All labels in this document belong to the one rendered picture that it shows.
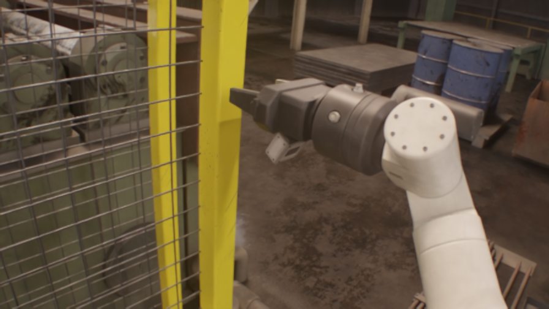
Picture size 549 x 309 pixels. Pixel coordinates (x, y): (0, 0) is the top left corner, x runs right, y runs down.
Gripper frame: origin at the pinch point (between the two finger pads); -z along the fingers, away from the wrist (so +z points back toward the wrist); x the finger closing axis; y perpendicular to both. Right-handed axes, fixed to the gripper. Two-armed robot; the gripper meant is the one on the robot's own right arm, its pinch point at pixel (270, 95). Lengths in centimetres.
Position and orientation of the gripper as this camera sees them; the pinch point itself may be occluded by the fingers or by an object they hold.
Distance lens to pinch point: 54.7
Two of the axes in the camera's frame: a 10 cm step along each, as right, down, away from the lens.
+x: 7.0, -2.5, 6.7
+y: 0.9, -9.0, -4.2
